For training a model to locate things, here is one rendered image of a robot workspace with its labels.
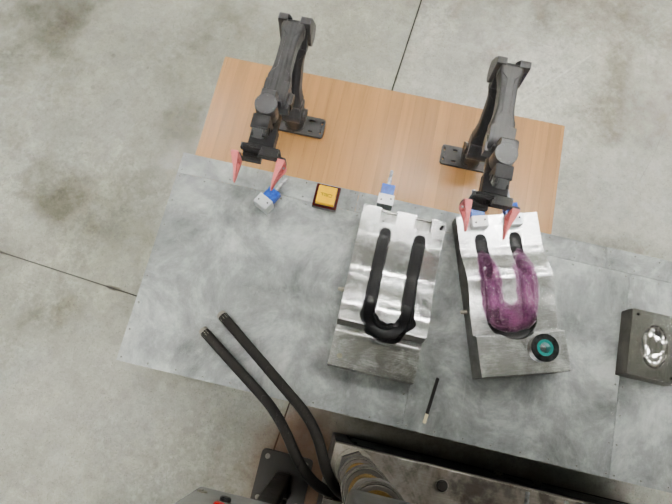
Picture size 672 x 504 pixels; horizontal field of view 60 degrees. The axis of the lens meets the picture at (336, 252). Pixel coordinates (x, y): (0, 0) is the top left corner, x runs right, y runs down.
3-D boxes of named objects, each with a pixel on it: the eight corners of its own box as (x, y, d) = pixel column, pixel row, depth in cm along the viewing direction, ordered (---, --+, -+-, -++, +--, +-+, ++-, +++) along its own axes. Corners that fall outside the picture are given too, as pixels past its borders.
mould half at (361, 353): (362, 212, 189) (365, 198, 176) (440, 230, 188) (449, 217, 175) (327, 365, 176) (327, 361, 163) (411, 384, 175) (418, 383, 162)
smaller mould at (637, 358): (621, 311, 182) (632, 307, 175) (669, 322, 181) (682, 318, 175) (614, 374, 177) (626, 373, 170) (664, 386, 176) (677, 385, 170)
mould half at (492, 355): (451, 222, 189) (459, 211, 178) (530, 217, 190) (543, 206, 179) (472, 379, 176) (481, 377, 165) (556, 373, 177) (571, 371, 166)
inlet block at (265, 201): (282, 177, 192) (280, 170, 186) (293, 186, 191) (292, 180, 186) (255, 205, 189) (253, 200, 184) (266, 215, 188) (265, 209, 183)
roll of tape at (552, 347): (523, 356, 167) (527, 355, 164) (531, 330, 169) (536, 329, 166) (550, 367, 166) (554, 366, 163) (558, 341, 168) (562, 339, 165)
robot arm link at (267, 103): (281, 117, 142) (293, 74, 145) (247, 110, 142) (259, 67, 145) (285, 138, 153) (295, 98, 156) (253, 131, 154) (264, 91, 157)
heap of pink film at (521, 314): (471, 251, 180) (477, 244, 173) (527, 247, 181) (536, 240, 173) (482, 335, 174) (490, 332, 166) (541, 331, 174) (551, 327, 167)
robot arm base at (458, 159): (504, 166, 186) (507, 146, 187) (443, 153, 186) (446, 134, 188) (497, 176, 193) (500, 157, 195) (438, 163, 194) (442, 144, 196)
